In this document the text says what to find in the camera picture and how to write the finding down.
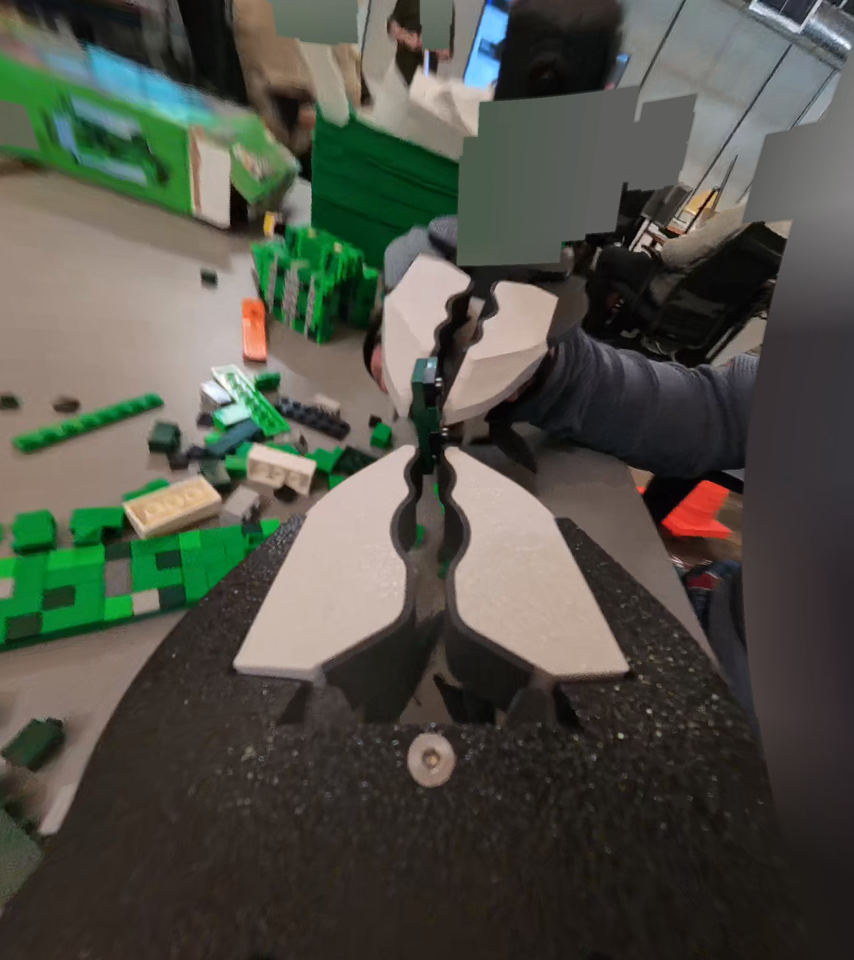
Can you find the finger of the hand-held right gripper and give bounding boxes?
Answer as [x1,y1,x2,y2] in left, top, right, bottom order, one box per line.
[438,281,561,427]
[380,253,474,420]

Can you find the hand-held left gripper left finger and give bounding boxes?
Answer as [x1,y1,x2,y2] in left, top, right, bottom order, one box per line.
[232,444,423,723]

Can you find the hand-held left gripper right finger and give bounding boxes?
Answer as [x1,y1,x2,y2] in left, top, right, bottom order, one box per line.
[436,446,632,723]

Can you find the dark green brick assembly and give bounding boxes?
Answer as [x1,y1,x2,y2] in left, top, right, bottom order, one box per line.
[408,356,449,496]

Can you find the black studded plate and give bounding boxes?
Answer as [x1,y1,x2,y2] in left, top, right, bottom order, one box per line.
[277,397,351,440]

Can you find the grey desk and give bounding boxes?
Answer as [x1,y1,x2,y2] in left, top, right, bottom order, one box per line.
[0,138,720,960]

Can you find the person's right hand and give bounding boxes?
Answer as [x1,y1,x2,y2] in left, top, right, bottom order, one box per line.
[361,330,392,395]

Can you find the green brick model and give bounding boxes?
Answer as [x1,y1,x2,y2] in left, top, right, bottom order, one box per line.
[250,223,383,346]

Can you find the grey small brick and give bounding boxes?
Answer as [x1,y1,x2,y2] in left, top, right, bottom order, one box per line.
[220,486,263,525]

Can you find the white studded brick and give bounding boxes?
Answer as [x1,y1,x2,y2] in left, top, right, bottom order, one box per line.
[245,442,317,496]

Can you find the green plastic crate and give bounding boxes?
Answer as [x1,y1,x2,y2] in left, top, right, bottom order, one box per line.
[310,105,461,271]

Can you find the orange brick separator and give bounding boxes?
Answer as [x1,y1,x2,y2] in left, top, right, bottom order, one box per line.
[241,297,269,363]

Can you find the cream upturned brick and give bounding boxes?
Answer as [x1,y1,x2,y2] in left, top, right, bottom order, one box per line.
[123,476,224,540]

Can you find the bright green holed plate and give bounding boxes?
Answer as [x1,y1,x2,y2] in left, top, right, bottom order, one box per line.
[211,363,291,438]

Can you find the orange plastic object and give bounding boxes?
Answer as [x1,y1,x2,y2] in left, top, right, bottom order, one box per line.
[659,480,734,541]

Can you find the person's leg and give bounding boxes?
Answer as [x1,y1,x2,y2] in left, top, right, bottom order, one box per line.
[685,558,754,714]

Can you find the black office chair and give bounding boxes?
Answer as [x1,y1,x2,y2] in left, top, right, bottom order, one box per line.
[584,217,788,369]

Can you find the green mosaic brick plate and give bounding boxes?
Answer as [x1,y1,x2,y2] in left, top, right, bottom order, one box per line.
[0,517,281,659]

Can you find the white crumpled paper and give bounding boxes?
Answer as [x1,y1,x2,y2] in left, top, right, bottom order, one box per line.
[299,41,495,159]

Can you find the long green plate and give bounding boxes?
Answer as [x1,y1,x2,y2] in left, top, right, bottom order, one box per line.
[12,392,165,454]

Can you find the computer monitor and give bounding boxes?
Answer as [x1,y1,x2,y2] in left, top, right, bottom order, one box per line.
[464,0,514,87]

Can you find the dark green slope brick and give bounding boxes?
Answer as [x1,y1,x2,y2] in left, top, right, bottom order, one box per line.
[0,717,66,772]

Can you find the green toy box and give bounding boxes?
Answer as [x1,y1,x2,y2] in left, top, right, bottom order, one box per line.
[0,30,300,230]

